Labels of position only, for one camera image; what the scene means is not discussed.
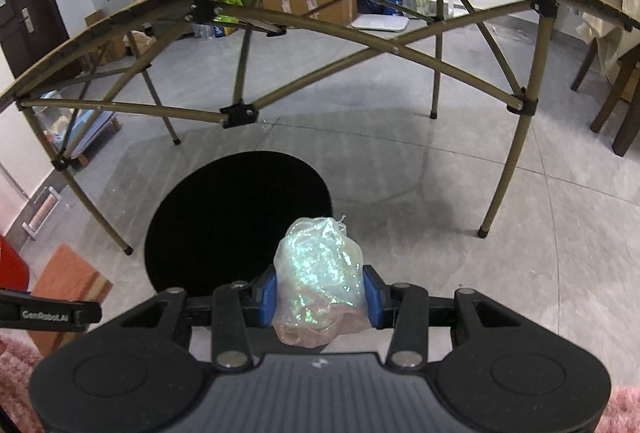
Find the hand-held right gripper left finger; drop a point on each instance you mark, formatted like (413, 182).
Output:
(267, 299)

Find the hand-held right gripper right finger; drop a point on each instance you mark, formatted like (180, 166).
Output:
(372, 300)

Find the iridescent plastic bag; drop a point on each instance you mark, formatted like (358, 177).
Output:
(315, 273)

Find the black trash bin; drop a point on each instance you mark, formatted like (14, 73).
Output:
(225, 223)

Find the brown box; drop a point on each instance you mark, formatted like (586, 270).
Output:
(65, 278)

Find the red bucket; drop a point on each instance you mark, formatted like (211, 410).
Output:
(10, 265)

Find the pink fuzzy cloth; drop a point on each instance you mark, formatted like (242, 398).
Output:
(17, 383)
(622, 413)

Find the white floor scale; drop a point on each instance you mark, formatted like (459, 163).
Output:
(380, 23)

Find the open cardboard boxes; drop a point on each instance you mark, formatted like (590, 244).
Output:
(107, 38)

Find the brown paper lump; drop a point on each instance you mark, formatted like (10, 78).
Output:
(140, 42)

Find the green bag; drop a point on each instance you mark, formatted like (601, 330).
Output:
(231, 5)

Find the large cardboard box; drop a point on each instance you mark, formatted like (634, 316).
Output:
(320, 0)

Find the wooden chair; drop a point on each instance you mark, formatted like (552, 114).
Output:
(615, 113)

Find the dark wooden door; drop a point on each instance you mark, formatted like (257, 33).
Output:
(30, 3)

